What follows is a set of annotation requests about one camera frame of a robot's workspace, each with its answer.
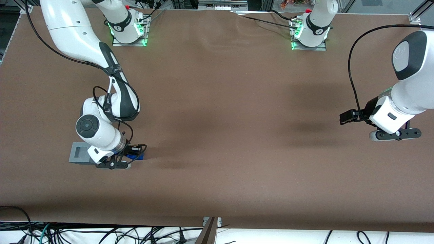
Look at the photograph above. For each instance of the white power strip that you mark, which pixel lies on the white power strip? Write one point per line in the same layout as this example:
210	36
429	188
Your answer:
222	5

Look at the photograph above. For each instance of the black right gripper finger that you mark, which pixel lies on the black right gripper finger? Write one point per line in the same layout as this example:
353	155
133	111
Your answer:
135	148
130	156

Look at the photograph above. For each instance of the metal table edge bracket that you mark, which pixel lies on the metal table edge bracket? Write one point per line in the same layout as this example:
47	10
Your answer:
219	222

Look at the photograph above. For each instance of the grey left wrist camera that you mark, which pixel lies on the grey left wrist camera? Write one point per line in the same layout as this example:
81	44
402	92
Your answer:
396	134

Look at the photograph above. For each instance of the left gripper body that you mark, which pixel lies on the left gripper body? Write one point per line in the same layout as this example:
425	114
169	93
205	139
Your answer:
371	106

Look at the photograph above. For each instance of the blue plastic part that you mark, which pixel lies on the blue plastic part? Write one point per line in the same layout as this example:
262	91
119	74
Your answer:
140	156

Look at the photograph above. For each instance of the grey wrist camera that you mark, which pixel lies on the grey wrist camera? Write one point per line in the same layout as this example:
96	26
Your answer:
115	165
396	134

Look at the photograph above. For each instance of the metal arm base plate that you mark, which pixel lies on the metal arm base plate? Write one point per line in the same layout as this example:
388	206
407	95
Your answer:
322	47
144	34

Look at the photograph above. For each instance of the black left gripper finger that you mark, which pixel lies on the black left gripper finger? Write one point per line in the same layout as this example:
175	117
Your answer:
349	118
360	112

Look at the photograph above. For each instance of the gray square base block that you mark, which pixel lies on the gray square base block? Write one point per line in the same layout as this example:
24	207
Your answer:
78	153

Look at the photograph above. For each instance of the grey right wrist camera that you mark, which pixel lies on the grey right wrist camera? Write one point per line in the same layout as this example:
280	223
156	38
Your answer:
115	165

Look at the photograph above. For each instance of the aluminium profile post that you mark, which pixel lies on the aluminium profile post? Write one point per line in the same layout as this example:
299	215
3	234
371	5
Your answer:
207	234

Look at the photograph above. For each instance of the brown table cover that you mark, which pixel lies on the brown table cover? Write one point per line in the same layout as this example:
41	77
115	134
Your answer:
237	135

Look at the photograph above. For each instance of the aluminium frame corner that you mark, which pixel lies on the aluminium frame corner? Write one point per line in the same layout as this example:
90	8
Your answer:
418	13

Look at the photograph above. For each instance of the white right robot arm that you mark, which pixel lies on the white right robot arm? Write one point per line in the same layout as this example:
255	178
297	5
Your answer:
71	30

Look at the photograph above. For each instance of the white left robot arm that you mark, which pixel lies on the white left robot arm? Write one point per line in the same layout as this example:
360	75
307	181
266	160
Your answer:
413	84

